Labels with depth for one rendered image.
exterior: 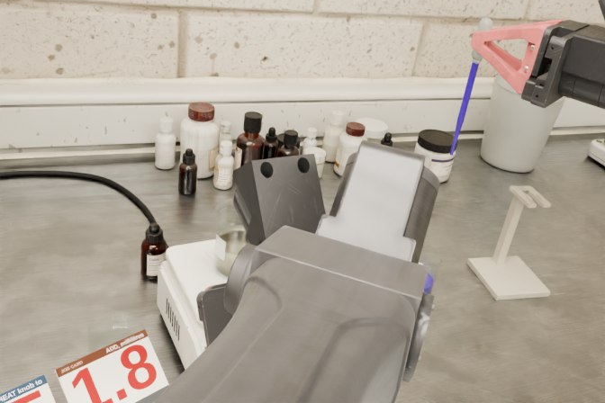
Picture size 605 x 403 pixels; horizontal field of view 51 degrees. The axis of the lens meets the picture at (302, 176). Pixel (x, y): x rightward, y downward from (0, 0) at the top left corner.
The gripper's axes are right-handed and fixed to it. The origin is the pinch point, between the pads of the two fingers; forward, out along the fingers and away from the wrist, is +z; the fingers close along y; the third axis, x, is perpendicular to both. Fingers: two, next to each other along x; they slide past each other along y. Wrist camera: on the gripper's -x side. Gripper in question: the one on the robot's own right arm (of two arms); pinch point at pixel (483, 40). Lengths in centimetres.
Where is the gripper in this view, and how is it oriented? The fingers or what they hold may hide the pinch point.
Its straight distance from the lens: 68.1
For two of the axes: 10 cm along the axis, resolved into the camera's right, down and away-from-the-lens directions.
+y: -6.2, 3.0, -7.3
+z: -7.8, -3.8, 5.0
